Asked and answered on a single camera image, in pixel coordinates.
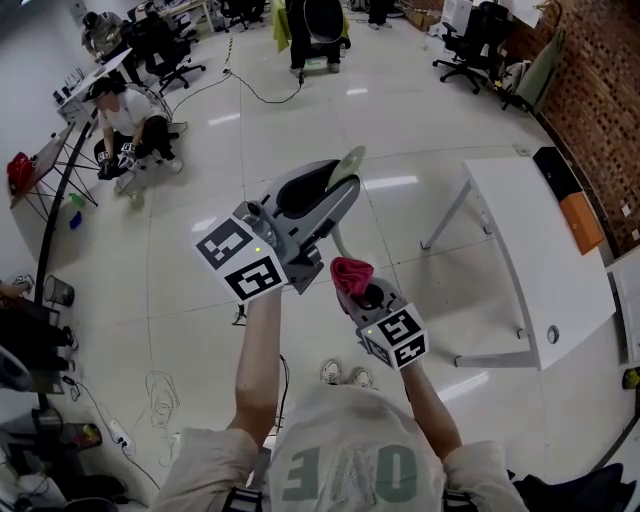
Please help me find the orange box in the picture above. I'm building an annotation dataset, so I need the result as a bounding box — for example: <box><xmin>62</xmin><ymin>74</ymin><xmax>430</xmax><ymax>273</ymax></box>
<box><xmin>558</xmin><ymin>191</ymin><xmax>606</xmax><ymax>257</ymax></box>

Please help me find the black floor cable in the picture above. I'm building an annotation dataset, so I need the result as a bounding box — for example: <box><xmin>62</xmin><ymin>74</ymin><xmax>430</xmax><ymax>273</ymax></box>
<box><xmin>170</xmin><ymin>67</ymin><xmax>307</xmax><ymax>117</ymax></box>

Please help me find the black box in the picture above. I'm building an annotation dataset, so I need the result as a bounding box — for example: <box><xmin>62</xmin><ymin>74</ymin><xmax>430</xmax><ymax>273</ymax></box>
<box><xmin>531</xmin><ymin>146</ymin><xmax>584</xmax><ymax>202</ymax></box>

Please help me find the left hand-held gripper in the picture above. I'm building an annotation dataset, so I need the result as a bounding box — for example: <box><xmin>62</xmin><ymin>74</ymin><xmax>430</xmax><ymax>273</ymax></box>
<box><xmin>194</xmin><ymin>158</ymin><xmax>362</xmax><ymax>304</ymax></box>

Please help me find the tilted board on black stand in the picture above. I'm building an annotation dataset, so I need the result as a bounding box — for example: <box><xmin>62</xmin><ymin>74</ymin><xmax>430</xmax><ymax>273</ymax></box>
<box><xmin>8</xmin><ymin>121</ymin><xmax>100</xmax><ymax>224</ymax></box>

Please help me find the black office chair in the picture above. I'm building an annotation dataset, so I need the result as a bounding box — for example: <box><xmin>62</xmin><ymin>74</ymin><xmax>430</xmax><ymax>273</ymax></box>
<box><xmin>431</xmin><ymin>3</ymin><xmax>517</xmax><ymax>96</ymax></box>
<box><xmin>142</xmin><ymin>11</ymin><xmax>207</xmax><ymax>97</ymax></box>

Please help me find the red bag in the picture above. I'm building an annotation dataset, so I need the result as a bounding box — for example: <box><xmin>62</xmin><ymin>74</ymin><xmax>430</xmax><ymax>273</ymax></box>
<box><xmin>6</xmin><ymin>151</ymin><xmax>40</xmax><ymax>195</ymax></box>

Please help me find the person's white shoe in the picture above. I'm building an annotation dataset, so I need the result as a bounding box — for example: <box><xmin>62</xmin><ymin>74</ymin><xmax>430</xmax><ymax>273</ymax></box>
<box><xmin>349</xmin><ymin>366</ymin><xmax>377</xmax><ymax>390</ymax></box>
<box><xmin>319</xmin><ymin>357</ymin><xmax>343</xmax><ymax>386</ymax></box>

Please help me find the white shirt with green letters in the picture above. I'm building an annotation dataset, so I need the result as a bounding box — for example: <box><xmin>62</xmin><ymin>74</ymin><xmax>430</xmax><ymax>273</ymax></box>
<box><xmin>149</xmin><ymin>383</ymin><xmax>531</xmax><ymax>512</ymax></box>

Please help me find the black wire bin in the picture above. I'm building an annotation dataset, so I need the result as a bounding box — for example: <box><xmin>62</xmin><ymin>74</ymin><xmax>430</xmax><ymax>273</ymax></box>
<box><xmin>43</xmin><ymin>274</ymin><xmax>76</xmax><ymax>308</ymax></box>

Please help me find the white table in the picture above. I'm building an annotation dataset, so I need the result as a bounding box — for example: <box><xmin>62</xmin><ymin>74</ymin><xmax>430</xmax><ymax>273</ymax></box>
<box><xmin>419</xmin><ymin>156</ymin><xmax>617</xmax><ymax>372</ymax></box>

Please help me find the green chair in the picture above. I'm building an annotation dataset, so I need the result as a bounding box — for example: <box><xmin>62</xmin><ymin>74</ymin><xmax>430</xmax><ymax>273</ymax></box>
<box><xmin>500</xmin><ymin>26</ymin><xmax>568</xmax><ymax>117</ymax></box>

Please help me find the pink cloth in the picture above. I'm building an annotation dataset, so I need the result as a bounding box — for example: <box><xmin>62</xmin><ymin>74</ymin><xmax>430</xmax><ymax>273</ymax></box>
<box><xmin>329</xmin><ymin>256</ymin><xmax>376</xmax><ymax>300</ymax></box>

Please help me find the white power strip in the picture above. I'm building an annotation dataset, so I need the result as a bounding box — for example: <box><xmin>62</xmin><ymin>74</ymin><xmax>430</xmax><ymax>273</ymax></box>
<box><xmin>108</xmin><ymin>418</ymin><xmax>135</xmax><ymax>453</ymax></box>

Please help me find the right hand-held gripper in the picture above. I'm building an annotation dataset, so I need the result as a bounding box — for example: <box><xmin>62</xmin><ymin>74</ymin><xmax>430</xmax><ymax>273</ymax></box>
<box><xmin>334</xmin><ymin>276</ymin><xmax>430</xmax><ymax>372</ymax></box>

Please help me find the white desk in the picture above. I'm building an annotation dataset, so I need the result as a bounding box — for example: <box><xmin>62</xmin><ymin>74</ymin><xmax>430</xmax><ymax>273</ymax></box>
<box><xmin>53</xmin><ymin>47</ymin><xmax>134</xmax><ymax>122</ymax></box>

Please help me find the person's left forearm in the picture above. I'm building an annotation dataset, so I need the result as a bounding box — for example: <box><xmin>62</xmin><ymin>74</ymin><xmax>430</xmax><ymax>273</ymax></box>
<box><xmin>225</xmin><ymin>285</ymin><xmax>290</xmax><ymax>447</ymax></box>

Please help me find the person's right forearm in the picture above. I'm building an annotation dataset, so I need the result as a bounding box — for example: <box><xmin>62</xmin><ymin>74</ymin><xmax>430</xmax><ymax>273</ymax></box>
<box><xmin>398</xmin><ymin>357</ymin><xmax>464</xmax><ymax>462</ymax></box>

